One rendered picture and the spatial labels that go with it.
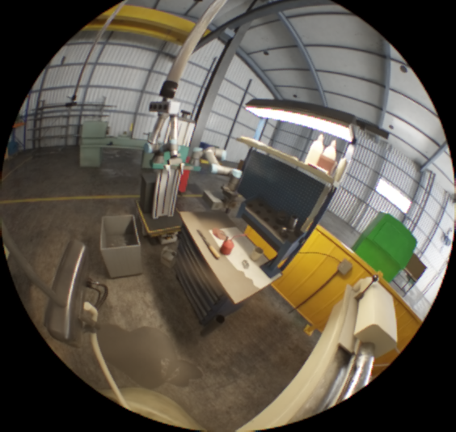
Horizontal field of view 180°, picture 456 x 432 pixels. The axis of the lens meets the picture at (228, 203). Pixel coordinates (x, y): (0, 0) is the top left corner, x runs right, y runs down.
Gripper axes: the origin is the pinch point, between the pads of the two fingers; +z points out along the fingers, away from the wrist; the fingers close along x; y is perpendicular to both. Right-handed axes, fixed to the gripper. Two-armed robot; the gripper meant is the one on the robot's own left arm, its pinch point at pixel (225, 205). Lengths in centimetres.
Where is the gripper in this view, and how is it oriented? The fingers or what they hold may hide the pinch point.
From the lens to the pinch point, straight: 122.7
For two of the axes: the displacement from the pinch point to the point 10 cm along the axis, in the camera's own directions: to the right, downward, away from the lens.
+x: -5.3, -5.2, 6.7
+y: 7.8, 0.0, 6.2
